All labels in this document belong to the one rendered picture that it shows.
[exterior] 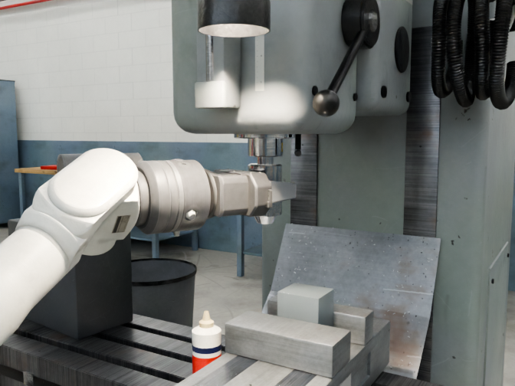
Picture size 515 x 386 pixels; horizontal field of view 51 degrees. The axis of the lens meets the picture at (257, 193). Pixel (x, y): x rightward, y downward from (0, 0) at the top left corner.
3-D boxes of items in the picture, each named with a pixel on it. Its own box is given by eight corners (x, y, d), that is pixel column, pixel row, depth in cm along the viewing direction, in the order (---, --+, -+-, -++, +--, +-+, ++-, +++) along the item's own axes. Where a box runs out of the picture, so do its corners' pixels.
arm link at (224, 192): (273, 158, 67) (186, 161, 60) (273, 235, 68) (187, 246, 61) (221, 155, 77) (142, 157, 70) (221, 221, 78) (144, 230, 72)
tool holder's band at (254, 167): (284, 170, 76) (284, 163, 76) (279, 172, 71) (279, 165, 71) (251, 169, 77) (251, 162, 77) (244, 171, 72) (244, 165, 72)
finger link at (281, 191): (292, 201, 74) (255, 204, 71) (293, 178, 74) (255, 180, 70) (300, 203, 73) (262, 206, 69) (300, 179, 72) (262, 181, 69)
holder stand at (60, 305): (77, 341, 92) (73, 224, 90) (11, 314, 105) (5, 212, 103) (133, 321, 101) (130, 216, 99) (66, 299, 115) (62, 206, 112)
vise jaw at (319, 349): (332, 379, 62) (332, 345, 62) (224, 352, 70) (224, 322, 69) (351, 360, 67) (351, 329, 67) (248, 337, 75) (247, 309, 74)
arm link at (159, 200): (188, 198, 61) (86, 206, 54) (162, 255, 68) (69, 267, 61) (156, 130, 67) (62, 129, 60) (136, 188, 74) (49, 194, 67)
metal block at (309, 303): (318, 344, 69) (318, 299, 69) (277, 335, 72) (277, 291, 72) (333, 331, 74) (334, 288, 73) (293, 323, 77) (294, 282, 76)
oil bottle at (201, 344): (210, 396, 72) (209, 317, 71) (186, 389, 75) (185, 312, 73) (227, 384, 76) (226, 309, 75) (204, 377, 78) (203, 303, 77)
